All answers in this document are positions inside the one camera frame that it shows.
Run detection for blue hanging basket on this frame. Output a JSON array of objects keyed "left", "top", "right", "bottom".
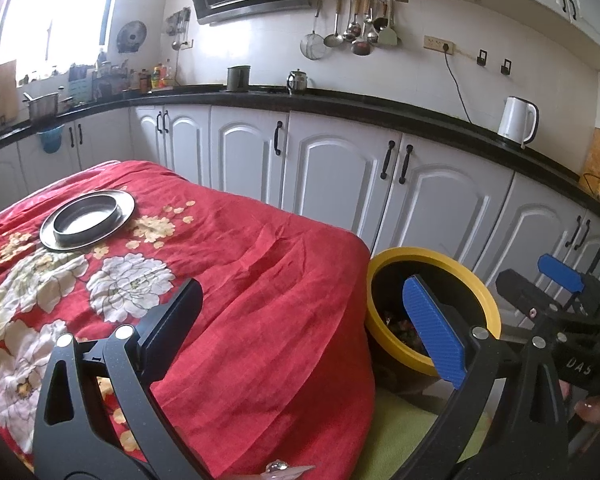
[{"left": 36, "top": 125, "right": 65, "bottom": 155}]

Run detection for round metal plate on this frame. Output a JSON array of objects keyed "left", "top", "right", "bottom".
[{"left": 39, "top": 189, "right": 137, "bottom": 252}]

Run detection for yellow-rimmed trash bin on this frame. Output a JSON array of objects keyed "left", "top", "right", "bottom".
[{"left": 365, "top": 246, "right": 502, "bottom": 396}]

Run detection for black kitchen countertop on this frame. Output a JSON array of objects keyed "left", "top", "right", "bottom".
[{"left": 0, "top": 85, "right": 600, "bottom": 222}]

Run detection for white lower kitchen cabinets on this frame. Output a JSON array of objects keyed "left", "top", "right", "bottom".
[{"left": 0, "top": 102, "right": 600, "bottom": 302}]

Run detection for steel cooking pot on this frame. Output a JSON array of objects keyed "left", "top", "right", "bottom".
[{"left": 22, "top": 91, "right": 74, "bottom": 124}]

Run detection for person's right hand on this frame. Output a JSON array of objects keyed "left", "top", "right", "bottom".
[{"left": 575, "top": 394, "right": 600, "bottom": 427}]

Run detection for beige power strip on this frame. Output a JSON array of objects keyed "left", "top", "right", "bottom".
[{"left": 423, "top": 36, "right": 455, "bottom": 54}]

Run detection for kitchen window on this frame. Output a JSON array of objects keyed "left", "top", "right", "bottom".
[{"left": 0, "top": 0, "right": 126, "bottom": 82}]

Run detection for group of condiment bottles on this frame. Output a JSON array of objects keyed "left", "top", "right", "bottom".
[{"left": 139, "top": 57, "right": 176, "bottom": 92}]

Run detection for person's left hand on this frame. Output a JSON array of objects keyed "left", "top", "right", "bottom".
[{"left": 264, "top": 461, "right": 317, "bottom": 480}]

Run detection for yellow-green cloth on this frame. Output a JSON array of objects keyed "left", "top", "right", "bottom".
[{"left": 367, "top": 387, "right": 487, "bottom": 480}]

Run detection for hanging kitchen tools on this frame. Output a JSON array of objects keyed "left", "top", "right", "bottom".
[{"left": 165, "top": 7, "right": 192, "bottom": 51}]

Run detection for black canister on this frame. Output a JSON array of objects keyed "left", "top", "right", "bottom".
[{"left": 226, "top": 65, "right": 252, "bottom": 92}]

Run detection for wooden cutting board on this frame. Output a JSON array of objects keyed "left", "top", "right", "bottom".
[{"left": 0, "top": 59, "right": 19, "bottom": 119}]

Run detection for red floral tablecloth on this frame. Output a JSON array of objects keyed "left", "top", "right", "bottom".
[{"left": 0, "top": 160, "right": 377, "bottom": 479}]

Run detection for row of hanging kitchen utensils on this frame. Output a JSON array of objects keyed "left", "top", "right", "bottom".
[{"left": 323, "top": 0, "right": 401, "bottom": 57}]

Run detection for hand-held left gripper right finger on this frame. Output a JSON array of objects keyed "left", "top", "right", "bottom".
[{"left": 395, "top": 275, "right": 569, "bottom": 480}]

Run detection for steel teapot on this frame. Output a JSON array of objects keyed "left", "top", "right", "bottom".
[{"left": 286, "top": 69, "right": 310, "bottom": 95}]

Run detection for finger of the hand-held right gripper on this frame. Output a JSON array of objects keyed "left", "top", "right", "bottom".
[
  {"left": 495, "top": 269, "right": 600, "bottom": 334},
  {"left": 536, "top": 254, "right": 587, "bottom": 295}
]

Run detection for white electric kettle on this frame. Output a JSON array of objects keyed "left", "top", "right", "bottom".
[{"left": 497, "top": 96, "right": 540, "bottom": 147}]

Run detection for black power cable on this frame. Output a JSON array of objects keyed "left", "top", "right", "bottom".
[{"left": 443, "top": 50, "right": 474, "bottom": 125}]

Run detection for wire mesh strainer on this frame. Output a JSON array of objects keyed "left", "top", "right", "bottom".
[{"left": 300, "top": 0, "right": 326, "bottom": 61}]

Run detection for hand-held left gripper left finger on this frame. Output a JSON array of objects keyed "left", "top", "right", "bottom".
[{"left": 32, "top": 278, "right": 216, "bottom": 480}]

